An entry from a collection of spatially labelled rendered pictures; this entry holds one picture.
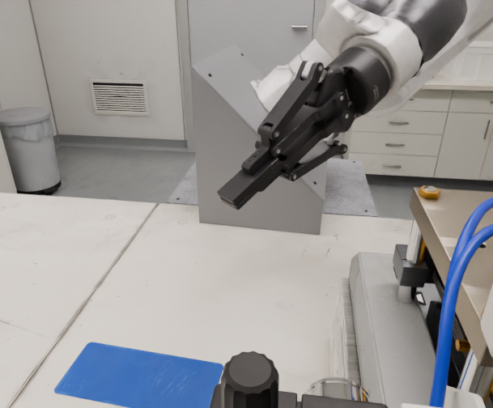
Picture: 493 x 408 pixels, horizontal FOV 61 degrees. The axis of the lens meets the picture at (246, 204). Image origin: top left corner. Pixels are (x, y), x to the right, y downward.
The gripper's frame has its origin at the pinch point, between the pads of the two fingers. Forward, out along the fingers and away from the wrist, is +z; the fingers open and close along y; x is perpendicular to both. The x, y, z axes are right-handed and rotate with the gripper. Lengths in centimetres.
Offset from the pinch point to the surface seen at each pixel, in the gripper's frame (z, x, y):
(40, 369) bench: 35.0, 23.2, 18.2
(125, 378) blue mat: 26.7, 13.8, 22.7
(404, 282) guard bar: -1.1, -17.1, 7.1
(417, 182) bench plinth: -168, 113, 199
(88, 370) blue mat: 30.0, 18.6, 20.9
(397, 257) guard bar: -2.8, -15.4, 6.6
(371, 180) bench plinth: -148, 137, 188
